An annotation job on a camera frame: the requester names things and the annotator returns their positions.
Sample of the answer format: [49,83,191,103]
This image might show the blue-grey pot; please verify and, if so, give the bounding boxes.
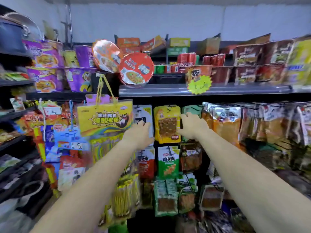
[0,18,31,54]

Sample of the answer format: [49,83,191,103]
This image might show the yellow starburst price tag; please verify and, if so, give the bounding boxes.
[187,74,213,95]

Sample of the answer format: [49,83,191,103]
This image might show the grey wall pipes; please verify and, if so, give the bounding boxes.
[60,4,74,43]

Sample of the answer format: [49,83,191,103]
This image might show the red round noodle bowl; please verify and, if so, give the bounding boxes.
[118,52,155,86]

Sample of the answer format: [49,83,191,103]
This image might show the white and black snack packet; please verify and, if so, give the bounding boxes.
[133,104,155,140]

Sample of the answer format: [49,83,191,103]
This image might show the pale green snack packet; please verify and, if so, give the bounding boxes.
[181,104,203,117]

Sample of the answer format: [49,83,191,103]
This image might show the green and white snack packet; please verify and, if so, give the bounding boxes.
[157,145,180,180]

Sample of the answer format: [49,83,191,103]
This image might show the hanging yellow strip packets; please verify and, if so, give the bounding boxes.
[90,132,143,227]

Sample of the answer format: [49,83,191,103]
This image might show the orange slanted cardboard box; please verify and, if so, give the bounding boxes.
[140,35,167,53]

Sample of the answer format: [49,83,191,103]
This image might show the group of green soda cans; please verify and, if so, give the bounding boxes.
[154,64,170,74]

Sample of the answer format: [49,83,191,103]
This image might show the person's left hand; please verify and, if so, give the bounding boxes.
[121,120,155,151]

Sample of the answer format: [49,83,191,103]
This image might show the yellow-green cardboard box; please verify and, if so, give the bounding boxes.
[169,37,191,48]

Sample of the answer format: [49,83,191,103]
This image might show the red snack packet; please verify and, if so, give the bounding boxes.
[135,147,156,180]

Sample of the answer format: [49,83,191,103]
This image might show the person's right hand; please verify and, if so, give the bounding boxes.
[177,112,209,141]

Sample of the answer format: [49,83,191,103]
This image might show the yellow gift bag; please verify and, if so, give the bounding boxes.
[76,74,134,138]

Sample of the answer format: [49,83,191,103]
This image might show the yellow-edged dark stick packet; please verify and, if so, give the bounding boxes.
[140,181,155,209]

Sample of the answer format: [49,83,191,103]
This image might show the green cardboard box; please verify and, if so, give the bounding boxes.
[167,47,189,56]

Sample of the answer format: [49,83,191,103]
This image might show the person's right forearm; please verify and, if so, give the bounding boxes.
[196,130,311,233]

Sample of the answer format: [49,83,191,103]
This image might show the dark brown snack packet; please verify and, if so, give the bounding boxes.
[179,142,202,173]

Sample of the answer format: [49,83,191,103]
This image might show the brown clear flat packet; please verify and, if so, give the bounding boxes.
[200,184,225,212]

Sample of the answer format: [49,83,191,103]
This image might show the green stick snack packet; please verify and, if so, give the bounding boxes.
[178,185,198,214]

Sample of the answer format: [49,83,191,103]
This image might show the person's left forearm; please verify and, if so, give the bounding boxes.
[30,139,152,233]

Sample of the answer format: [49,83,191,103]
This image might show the brown noodle cup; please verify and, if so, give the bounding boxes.
[185,65,213,85]

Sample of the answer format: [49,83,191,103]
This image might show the row of yellow noodle boxes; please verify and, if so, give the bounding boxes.
[282,34,311,87]

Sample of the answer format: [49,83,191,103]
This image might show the row of dark red noodle boxes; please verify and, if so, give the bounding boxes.
[211,39,295,86]

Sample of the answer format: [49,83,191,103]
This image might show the tan cardboard box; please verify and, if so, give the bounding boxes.
[196,34,222,55]

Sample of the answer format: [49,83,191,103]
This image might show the hanging red and blue packets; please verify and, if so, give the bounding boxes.
[23,99,92,192]

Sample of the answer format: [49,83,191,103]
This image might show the yellow tofu snack packet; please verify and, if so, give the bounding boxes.
[153,105,182,144]

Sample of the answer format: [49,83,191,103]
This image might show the orange round noodle bowl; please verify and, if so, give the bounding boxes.
[92,39,124,73]

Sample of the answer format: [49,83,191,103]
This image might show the row of purple noodle cups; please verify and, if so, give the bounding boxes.
[22,39,98,93]

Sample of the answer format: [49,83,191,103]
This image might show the group of red soda cans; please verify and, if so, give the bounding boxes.
[177,52,226,73]

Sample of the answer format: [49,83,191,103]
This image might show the row of translucent orange packets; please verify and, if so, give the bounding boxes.
[201,101,311,150]

